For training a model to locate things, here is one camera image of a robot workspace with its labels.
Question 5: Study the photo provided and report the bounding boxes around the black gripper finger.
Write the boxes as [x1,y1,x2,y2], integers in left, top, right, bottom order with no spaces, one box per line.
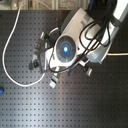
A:
[35,32,49,54]
[29,55,43,72]

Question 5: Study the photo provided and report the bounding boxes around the white cable clip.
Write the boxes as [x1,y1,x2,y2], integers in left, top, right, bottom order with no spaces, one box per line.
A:
[49,75,58,88]

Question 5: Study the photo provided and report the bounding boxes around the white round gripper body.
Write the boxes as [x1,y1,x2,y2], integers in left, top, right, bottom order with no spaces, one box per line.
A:
[41,34,78,72]

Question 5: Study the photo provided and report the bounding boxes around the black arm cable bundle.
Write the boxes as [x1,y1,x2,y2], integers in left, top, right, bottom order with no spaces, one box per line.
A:
[76,14,118,59]

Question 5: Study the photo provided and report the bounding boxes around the silver clip right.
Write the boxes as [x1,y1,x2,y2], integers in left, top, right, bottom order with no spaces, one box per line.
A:
[78,57,94,76]

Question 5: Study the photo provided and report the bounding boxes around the thin white yellow wire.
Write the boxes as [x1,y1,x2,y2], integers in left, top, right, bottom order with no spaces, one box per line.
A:
[106,51,128,56]

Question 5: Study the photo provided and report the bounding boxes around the white cable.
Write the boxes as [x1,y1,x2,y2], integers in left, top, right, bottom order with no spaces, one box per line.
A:
[1,6,47,88]

